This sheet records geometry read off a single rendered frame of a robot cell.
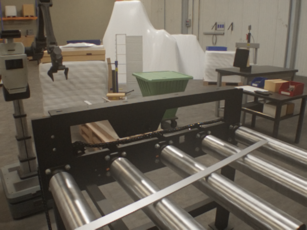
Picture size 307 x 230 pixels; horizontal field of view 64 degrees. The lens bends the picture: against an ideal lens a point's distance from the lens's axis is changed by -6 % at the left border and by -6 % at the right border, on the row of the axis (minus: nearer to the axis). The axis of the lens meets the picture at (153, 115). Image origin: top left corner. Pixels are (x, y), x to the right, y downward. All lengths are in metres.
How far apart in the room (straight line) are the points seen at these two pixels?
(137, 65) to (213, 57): 3.52
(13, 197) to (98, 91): 2.75
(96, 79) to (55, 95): 0.76
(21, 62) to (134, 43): 3.03
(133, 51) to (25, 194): 3.44
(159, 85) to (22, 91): 2.15
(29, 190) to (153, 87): 2.29
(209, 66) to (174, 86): 4.16
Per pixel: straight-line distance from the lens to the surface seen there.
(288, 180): 1.28
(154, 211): 0.99
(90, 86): 4.62
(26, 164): 2.60
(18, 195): 2.44
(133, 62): 5.05
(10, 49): 2.41
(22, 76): 2.36
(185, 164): 1.28
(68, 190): 1.10
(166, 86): 3.95
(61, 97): 4.75
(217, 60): 8.07
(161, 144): 1.48
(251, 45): 4.78
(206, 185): 1.17
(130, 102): 1.32
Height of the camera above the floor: 1.50
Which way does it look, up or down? 17 degrees down
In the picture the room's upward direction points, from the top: straight up
